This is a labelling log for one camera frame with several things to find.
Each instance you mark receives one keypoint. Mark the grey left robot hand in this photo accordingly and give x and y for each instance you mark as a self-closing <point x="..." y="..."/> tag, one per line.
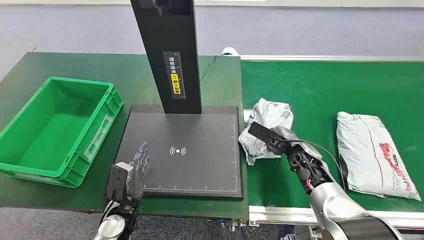
<point x="136" y="184"/>

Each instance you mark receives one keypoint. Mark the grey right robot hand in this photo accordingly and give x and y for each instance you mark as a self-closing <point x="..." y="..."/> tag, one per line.
<point x="291" y="137"/>

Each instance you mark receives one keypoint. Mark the white mailer package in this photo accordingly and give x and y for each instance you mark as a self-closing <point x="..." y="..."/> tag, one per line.
<point x="364" y="149"/>
<point x="270" y="114"/>

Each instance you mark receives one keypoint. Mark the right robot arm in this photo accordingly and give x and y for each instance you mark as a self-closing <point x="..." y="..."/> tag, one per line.
<point x="334" y="202"/>

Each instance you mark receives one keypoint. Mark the black weighing device with column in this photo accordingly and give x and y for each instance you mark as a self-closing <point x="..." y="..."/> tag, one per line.
<point x="198" y="165"/>

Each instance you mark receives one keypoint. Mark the flat white mailer package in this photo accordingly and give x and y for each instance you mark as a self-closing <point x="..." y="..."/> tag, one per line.
<point x="364" y="149"/>

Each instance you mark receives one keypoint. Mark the green plastic basket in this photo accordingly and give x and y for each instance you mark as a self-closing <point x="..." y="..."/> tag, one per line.
<point x="56" y="132"/>

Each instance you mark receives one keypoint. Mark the green belt conveyor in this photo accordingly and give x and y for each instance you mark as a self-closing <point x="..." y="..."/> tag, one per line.
<point x="314" y="86"/>

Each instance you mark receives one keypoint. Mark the white round object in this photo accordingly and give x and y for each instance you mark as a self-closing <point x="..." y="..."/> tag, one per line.
<point x="230" y="51"/>

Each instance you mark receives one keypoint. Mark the black yellow column label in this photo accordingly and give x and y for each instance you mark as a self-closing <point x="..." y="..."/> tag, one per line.
<point x="174" y="74"/>

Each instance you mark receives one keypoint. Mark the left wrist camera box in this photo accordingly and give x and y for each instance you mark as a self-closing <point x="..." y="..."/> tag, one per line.
<point x="118" y="180"/>

